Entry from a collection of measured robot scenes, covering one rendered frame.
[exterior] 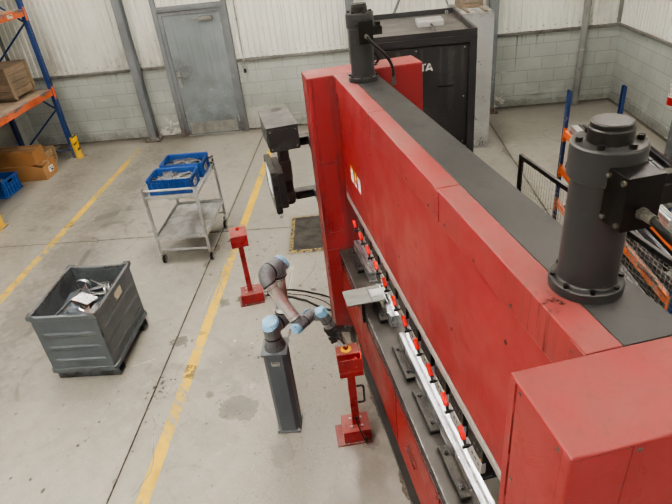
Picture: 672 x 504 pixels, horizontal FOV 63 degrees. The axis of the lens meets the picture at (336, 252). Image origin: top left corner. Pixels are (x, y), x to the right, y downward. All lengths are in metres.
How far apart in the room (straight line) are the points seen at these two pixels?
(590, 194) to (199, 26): 9.30
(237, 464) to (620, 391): 3.23
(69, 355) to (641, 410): 4.60
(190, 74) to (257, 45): 1.33
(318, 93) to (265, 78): 6.33
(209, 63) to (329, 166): 6.47
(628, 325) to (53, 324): 4.38
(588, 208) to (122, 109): 10.27
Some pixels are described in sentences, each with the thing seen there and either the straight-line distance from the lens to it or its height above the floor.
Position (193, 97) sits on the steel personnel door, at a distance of 10.67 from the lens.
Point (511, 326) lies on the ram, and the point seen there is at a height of 2.09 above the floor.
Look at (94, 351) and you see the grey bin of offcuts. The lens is 5.12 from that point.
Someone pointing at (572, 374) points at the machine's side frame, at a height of 2.30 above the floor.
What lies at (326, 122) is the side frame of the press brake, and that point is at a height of 1.97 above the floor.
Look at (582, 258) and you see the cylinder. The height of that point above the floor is 2.43.
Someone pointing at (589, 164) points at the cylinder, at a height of 2.69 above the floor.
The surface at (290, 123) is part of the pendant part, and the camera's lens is 4.25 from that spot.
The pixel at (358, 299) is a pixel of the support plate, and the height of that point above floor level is 1.00.
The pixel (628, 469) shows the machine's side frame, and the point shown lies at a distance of 1.34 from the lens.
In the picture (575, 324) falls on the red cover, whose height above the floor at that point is 2.30.
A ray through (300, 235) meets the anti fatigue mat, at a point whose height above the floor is 0.01.
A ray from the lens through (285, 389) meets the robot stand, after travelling 3.98.
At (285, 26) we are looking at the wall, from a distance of 10.09.
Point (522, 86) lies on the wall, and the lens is 10.67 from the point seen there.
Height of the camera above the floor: 3.23
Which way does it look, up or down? 31 degrees down
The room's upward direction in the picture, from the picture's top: 6 degrees counter-clockwise
